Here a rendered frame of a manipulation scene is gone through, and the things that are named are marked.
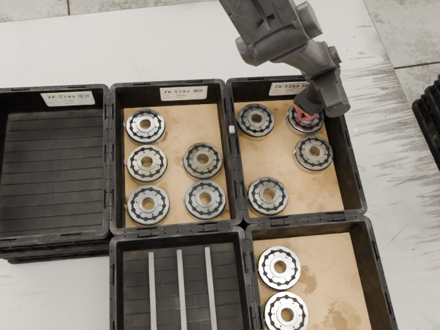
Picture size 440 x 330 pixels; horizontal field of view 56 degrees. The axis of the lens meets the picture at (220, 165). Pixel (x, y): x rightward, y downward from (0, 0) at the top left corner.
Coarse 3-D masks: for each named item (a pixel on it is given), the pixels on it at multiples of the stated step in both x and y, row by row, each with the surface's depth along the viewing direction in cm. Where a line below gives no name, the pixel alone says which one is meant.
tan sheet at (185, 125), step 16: (128, 112) 116; (160, 112) 116; (176, 112) 117; (192, 112) 117; (208, 112) 117; (144, 128) 114; (176, 128) 115; (192, 128) 115; (208, 128) 115; (128, 144) 112; (160, 144) 112; (176, 144) 113; (192, 144) 113; (176, 160) 111; (128, 176) 108; (176, 176) 109; (224, 176) 110; (128, 192) 106; (176, 192) 107; (176, 208) 106; (128, 224) 103
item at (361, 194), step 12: (228, 84) 110; (228, 96) 108; (348, 132) 106; (348, 144) 105; (240, 156) 102; (348, 156) 104; (240, 168) 100; (240, 180) 99; (360, 180) 101; (240, 192) 98; (360, 192) 100; (360, 204) 99; (276, 216) 96; (288, 216) 96; (300, 216) 97; (312, 216) 97; (324, 216) 97; (336, 216) 97
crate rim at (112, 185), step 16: (176, 80) 109; (192, 80) 109; (208, 80) 110; (112, 96) 106; (224, 96) 108; (112, 112) 104; (224, 112) 106; (112, 128) 102; (112, 144) 100; (112, 160) 99; (112, 176) 97; (112, 192) 96; (112, 208) 94; (240, 208) 96; (112, 224) 93; (176, 224) 94; (192, 224) 94; (208, 224) 96; (224, 224) 94
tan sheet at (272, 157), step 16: (272, 112) 119; (288, 128) 117; (240, 144) 114; (256, 144) 114; (272, 144) 115; (288, 144) 115; (256, 160) 112; (272, 160) 113; (288, 160) 113; (256, 176) 111; (272, 176) 111; (288, 176) 111; (304, 176) 112; (320, 176) 112; (336, 176) 112; (288, 192) 109; (304, 192) 110; (320, 192) 110; (336, 192) 110; (288, 208) 108; (304, 208) 108; (320, 208) 108; (336, 208) 109
